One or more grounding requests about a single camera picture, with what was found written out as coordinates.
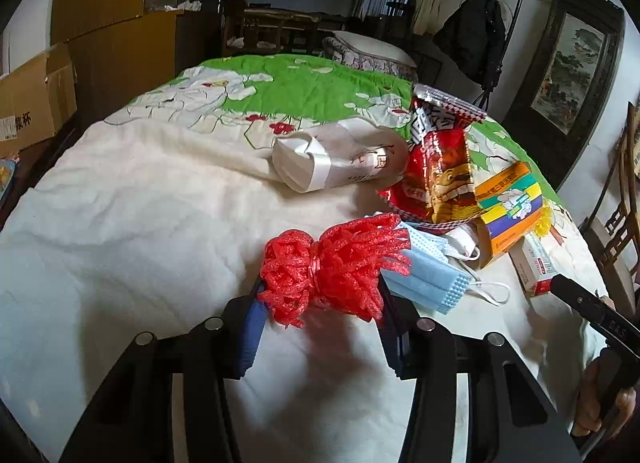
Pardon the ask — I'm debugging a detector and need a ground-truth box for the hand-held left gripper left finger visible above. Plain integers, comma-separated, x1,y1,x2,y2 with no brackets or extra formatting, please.
60,275,273,463

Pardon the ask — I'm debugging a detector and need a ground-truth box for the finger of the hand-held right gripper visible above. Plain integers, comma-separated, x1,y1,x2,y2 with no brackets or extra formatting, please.
550,274,640,359

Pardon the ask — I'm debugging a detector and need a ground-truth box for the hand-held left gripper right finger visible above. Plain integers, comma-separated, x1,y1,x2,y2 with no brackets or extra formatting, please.
377,275,583,463

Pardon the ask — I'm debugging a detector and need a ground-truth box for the blue face mask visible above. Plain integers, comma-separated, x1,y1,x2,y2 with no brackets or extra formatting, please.
380,222,473,316

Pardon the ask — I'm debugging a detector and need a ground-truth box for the red foam net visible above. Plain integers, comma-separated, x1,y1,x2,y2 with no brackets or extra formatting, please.
257,213,413,329

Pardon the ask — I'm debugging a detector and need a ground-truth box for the striped colourful carton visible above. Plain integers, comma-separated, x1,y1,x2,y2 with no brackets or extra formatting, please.
472,161,546,269

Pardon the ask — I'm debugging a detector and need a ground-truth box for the red snack packet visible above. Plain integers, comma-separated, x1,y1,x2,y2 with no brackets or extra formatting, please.
377,84,488,235

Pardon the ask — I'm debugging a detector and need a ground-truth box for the person's right hand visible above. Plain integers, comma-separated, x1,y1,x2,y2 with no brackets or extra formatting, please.
571,357,639,438

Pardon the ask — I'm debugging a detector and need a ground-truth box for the white and red medicine box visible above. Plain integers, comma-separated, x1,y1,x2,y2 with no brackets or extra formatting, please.
509,232,559,298

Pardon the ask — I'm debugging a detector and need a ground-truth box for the wooden chair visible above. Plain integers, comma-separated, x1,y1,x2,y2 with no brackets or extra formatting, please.
580,102,640,284

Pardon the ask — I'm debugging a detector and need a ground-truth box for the white paper bag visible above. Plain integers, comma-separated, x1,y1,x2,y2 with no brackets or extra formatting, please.
272,118,408,194

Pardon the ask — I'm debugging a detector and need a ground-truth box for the dark framed painting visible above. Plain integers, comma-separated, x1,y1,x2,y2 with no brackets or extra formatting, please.
502,0,626,188

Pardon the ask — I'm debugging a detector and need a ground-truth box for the green floral quilt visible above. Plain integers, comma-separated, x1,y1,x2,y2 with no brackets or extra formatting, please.
107,54,568,224

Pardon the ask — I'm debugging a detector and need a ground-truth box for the floral pillow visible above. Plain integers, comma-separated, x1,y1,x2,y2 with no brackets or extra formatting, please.
322,30,419,82

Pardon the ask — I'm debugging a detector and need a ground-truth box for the black coat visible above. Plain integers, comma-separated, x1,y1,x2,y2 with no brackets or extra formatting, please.
432,0,507,90

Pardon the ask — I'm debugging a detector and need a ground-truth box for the dark wooden bench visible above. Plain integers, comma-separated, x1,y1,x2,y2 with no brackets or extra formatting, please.
222,0,347,56

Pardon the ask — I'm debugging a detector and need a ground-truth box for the brown cardboard box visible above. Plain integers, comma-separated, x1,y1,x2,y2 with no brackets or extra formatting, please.
0,43,79,158

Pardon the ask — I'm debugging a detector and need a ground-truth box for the beige coat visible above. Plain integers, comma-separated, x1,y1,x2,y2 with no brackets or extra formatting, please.
412,0,452,36

